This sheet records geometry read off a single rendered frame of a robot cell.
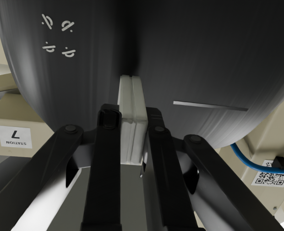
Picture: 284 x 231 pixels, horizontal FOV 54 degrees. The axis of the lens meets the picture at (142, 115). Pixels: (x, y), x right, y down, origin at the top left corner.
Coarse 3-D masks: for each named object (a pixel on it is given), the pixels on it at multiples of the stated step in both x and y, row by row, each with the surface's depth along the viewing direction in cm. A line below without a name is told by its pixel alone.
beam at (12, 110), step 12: (12, 96) 87; (0, 108) 82; (12, 108) 82; (24, 108) 83; (0, 120) 78; (12, 120) 79; (24, 120) 79; (36, 120) 80; (36, 132) 81; (48, 132) 81; (0, 144) 83; (36, 144) 84; (24, 156) 87
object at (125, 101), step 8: (120, 80) 20; (128, 80) 20; (120, 88) 18; (128, 88) 18; (120, 96) 17; (128, 96) 17; (120, 104) 16; (128, 104) 16; (128, 112) 15; (128, 120) 15; (120, 128) 15; (128, 128) 15; (120, 136) 15; (128, 136) 15; (120, 144) 15; (128, 144) 15; (120, 152) 15; (128, 152) 16; (120, 160) 16; (128, 160) 16
